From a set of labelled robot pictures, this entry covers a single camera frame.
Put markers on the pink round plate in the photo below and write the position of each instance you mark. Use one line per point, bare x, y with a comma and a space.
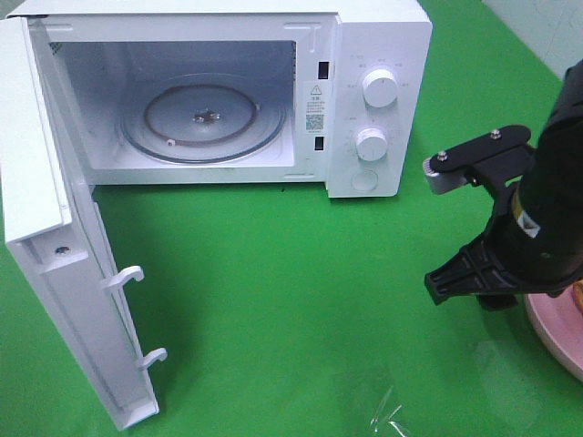
558, 323

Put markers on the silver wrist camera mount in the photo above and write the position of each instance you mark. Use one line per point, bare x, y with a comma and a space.
489, 161

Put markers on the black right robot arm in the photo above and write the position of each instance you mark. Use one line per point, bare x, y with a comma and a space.
562, 137

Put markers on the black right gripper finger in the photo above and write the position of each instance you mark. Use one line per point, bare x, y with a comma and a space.
497, 302
472, 271

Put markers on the white microwave knob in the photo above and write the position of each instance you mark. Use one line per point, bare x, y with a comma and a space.
371, 144
379, 88

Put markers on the burger with lettuce and cheese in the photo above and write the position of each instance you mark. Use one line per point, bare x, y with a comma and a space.
577, 295

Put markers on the glass microwave turntable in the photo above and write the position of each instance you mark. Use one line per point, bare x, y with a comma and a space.
205, 118

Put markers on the clear tape strip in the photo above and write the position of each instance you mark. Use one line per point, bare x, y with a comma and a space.
385, 419

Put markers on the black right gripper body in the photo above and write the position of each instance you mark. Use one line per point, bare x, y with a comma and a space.
531, 230

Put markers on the white microwave door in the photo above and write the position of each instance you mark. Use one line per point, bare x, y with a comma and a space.
54, 230

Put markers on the round white door button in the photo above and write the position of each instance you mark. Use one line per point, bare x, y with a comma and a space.
364, 181

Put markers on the white microwave oven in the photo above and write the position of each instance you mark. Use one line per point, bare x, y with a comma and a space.
323, 49

